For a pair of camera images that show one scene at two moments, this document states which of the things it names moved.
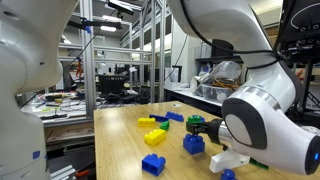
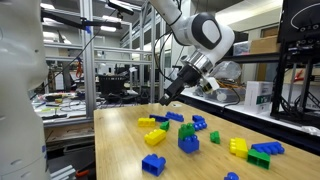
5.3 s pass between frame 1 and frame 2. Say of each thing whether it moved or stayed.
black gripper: moved
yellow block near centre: stayed
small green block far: stayed
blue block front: stayed
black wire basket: stayed
